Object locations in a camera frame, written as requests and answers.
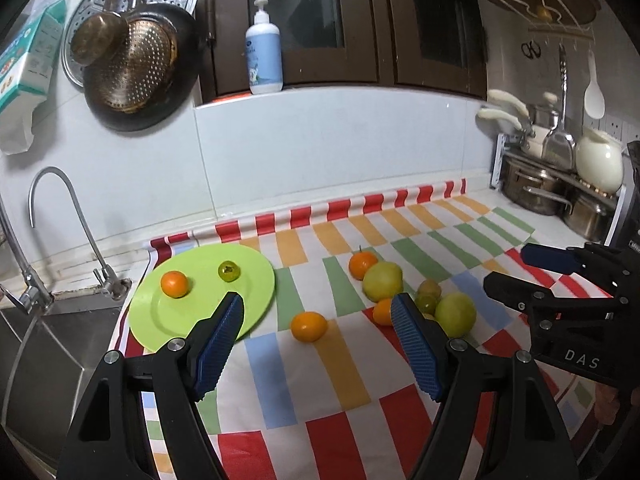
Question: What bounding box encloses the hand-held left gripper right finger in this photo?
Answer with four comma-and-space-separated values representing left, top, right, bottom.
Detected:
390, 292, 583, 480

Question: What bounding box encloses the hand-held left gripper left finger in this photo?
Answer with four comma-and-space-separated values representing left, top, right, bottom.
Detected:
57, 291, 245, 480

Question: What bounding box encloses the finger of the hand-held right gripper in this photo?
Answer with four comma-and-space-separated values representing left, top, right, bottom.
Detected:
483, 270, 618, 333
521, 243, 632, 291

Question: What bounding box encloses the orange tangerine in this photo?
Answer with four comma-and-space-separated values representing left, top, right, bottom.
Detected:
348, 245, 378, 281
372, 298, 395, 327
290, 311, 329, 343
160, 270, 190, 299

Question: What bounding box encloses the green apple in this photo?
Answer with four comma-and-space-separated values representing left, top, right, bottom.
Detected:
434, 292, 477, 338

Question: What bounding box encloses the yellow-green apple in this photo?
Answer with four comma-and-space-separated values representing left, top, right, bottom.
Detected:
362, 261, 404, 304

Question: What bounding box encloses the lime green plate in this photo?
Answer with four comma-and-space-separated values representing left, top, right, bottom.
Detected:
129, 246, 277, 353

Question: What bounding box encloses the person's right hand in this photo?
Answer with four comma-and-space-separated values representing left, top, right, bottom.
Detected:
594, 385, 623, 426

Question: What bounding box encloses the colourful striped table cloth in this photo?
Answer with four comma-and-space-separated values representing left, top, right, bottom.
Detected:
112, 185, 608, 480

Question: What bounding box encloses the white ceramic jug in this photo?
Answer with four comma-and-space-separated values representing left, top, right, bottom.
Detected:
575, 127, 625, 194

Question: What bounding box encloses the steel spatula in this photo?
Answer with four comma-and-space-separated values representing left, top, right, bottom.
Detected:
541, 42, 577, 168

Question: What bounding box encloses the thin gooseneck steel faucet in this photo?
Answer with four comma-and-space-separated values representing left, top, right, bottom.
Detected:
28, 166, 132, 301

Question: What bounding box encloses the stainless steel sink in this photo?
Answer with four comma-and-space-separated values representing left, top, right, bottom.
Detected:
0, 292, 126, 471

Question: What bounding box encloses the white rice paddle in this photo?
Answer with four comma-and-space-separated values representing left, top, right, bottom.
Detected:
584, 49, 606, 118

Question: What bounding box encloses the large steel kitchen faucet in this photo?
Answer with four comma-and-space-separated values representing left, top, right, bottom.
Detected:
0, 205, 53, 317

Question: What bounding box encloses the black frying pan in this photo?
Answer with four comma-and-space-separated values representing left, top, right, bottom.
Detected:
82, 0, 201, 132

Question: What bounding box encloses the perforated copper strainer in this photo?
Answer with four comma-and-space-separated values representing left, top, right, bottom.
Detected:
92, 17, 178, 111

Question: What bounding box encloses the white pump soap bottle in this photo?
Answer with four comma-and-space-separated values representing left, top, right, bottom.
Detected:
245, 0, 284, 95

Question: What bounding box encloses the brass ladle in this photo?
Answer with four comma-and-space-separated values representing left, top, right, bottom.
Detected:
69, 0, 128, 67

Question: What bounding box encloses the tissue box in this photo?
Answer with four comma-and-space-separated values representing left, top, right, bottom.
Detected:
0, 0, 68, 111

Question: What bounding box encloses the white wire lid holder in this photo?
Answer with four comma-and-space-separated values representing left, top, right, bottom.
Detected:
500, 0, 597, 37

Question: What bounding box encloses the dark brown window frame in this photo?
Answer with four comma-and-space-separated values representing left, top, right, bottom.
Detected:
200, 0, 488, 106

